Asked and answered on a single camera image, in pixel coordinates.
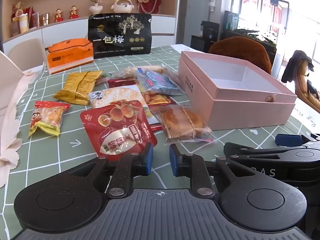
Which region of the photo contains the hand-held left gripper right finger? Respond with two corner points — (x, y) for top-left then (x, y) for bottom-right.
(169, 144), (253, 197)

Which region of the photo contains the white chair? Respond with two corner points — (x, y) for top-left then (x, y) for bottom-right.
(7, 39), (47, 72)

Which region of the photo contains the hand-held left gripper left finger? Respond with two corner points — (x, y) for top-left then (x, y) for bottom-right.
(64, 142), (154, 197)

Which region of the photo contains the black appliance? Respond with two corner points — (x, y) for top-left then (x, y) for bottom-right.
(191, 21), (220, 53)

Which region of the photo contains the gold snack packet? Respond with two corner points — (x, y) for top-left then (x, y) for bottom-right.
(53, 72), (88, 105)
(75, 70), (103, 106)

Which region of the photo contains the blue white snack packet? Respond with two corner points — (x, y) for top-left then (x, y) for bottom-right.
(133, 67), (187, 97)

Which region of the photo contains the brown fuzzy chair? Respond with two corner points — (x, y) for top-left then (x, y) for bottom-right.
(208, 36), (272, 75)

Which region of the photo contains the red yellow snack packet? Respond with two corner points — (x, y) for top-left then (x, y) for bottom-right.
(28, 101), (71, 137)

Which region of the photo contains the pink lace cloth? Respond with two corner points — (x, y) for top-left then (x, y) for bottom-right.
(0, 70), (38, 188)

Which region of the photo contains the dark jacket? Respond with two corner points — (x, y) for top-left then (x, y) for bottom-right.
(281, 50), (314, 84)

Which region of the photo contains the clear cake packet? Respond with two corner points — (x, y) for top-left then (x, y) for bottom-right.
(151, 105), (218, 146)

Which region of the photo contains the orange tissue pack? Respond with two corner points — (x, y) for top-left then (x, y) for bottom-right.
(47, 38), (94, 75)

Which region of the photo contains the white rice cracker packet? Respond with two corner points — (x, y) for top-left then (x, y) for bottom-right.
(87, 85), (157, 130)

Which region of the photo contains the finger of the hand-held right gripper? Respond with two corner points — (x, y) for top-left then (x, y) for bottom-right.
(224, 142), (320, 162)
(276, 134), (320, 147)

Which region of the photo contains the red box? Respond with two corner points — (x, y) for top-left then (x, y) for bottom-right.
(24, 6), (35, 29)

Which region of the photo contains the red egg snack pouch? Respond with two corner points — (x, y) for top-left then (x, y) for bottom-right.
(80, 100), (158, 162)

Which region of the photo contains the red spicy snack packet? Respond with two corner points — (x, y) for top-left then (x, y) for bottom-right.
(107, 77), (177, 106)

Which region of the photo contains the clear oat bar packet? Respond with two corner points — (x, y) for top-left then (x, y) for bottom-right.
(115, 65), (173, 78)

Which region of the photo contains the pink cardboard box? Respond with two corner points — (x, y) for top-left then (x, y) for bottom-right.
(177, 51), (297, 131)

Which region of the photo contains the pale lidded cup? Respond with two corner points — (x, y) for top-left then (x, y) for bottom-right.
(19, 13), (29, 33)

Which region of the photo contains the clear glass cup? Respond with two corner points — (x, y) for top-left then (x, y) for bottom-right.
(40, 12), (52, 27)

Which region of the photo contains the large black snack bag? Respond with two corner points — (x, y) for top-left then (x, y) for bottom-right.
(88, 13), (152, 60)

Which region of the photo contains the wooden shelf unit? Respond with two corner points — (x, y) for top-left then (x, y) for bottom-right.
(0, 0), (181, 55)

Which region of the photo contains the green checked tablecloth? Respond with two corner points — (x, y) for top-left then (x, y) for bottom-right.
(0, 44), (320, 240)

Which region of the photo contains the brown jar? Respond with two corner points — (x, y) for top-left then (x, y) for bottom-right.
(10, 21), (20, 37)

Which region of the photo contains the tan chair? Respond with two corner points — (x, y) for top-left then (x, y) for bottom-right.
(295, 60), (320, 112)

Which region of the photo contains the white rabbit teapot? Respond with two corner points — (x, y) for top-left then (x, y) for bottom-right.
(111, 0), (133, 13)

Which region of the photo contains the black framed glass tank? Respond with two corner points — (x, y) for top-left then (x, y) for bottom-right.
(224, 0), (290, 55)

